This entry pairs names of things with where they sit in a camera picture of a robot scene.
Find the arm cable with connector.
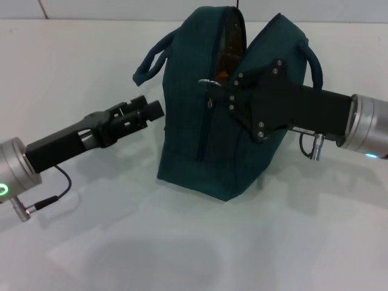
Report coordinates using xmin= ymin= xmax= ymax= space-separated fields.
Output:
xmin=12 ymin=165 xmax=72 ymax=224
xmin=299 ymin=132 xmax=327 ymax=161

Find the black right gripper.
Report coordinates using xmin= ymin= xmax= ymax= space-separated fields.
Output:
xmin=207 ymin=58 xmax=354 ymax=144

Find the dark teal lunch bag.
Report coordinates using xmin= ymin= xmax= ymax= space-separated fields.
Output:
xmin=132 ymin=5 xmax=324 ymax=202

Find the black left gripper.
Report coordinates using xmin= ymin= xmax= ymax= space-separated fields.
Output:
xmin=25 ymin=94 xmax=166 ymax=175

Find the left arm cable with connector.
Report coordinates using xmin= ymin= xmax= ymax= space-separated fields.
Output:
xmin=12 ymin=165 xmax=72 ymax=224

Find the right arm cable with connector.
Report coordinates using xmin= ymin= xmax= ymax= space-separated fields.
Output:
xmin=299 ymin=132 xmax=327 ymax=161

